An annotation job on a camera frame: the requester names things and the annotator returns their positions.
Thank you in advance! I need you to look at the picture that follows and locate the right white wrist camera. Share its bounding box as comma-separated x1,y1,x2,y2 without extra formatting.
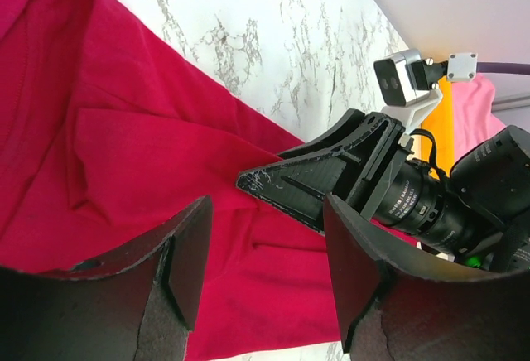
373,49,478,134

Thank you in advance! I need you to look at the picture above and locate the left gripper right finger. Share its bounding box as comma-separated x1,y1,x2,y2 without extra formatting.
324,195,529,360

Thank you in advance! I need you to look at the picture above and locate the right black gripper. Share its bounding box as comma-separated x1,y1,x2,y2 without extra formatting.
235,108,460,253

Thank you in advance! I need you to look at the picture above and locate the pink t-shirt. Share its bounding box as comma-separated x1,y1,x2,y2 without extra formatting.
451,74,506,160

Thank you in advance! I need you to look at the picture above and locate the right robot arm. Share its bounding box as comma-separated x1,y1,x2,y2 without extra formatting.
236,109,529,272

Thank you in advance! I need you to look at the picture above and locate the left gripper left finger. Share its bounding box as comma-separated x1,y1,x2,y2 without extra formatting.
1,196,213,360

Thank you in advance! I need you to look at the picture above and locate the yellow plastic tray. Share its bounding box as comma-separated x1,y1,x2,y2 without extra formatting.
422,78,456,173

